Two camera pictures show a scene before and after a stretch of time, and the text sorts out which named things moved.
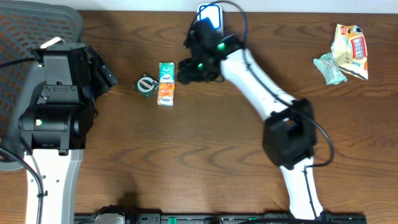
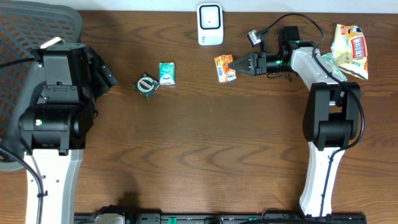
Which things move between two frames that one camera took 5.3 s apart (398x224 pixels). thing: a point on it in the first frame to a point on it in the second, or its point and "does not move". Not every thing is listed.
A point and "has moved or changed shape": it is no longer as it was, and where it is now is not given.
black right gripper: (186, 71) to (255, 63)
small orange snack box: (166, 94) has moved or changed shape
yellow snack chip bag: (349, 47) does not move
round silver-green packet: (146, 84) does not move
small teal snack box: (166, 73) does not move
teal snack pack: (327, 66) does not move
